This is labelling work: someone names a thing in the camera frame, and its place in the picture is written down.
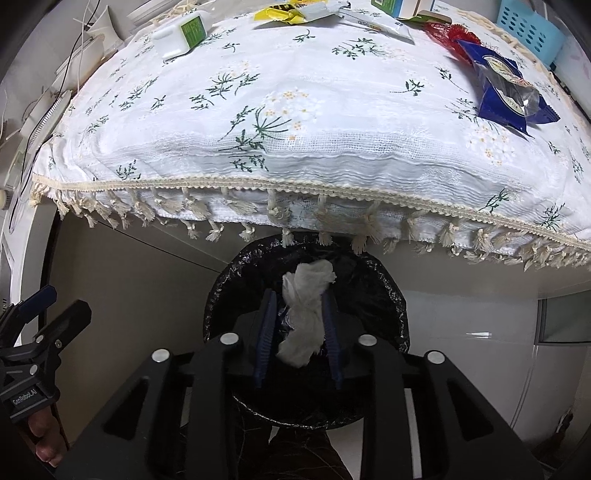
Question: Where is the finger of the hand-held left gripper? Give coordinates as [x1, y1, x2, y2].
[0, 285, 57, 344]
[18, 299, 92, 365]

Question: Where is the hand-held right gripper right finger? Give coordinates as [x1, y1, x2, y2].
[322, 291, 546, 480]

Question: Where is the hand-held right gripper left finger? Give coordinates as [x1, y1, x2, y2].
[55, 290, 280, 480]

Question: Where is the white tissue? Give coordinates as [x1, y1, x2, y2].
[276, 259, 338, 369]

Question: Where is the black bag-lined trash bin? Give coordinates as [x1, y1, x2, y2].
[203, 235, 411, 431]

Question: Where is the person's left hand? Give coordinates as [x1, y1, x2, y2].
[18, 405, 70, 468]

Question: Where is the dark printed clothing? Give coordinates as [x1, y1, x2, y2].
[265, 425, 354, 480]

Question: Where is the white floral tablecloth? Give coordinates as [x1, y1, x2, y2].
[28, 0, 591, 273]

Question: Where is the dark blue snack packet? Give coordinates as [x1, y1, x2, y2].
[455, 39, 559, 138]

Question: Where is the white carton with green face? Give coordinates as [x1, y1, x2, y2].
[154, 10, 211, 60]

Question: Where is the long white plastic wrapper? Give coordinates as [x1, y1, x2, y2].
[336, 8, 416, 44]

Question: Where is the red mesh wrapper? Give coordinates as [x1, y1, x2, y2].
[422, 22, 483, 63]

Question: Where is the yellow packet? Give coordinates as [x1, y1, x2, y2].
[254, 2, 308, 25]

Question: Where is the white printed packet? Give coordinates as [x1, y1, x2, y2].
[295, 0, 352, 23]

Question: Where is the beige green packet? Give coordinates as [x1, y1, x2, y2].
[396, 10, 453, 25]

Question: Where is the blue plastic utensil basket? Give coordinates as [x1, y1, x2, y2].
[496, 0, 568, 68]

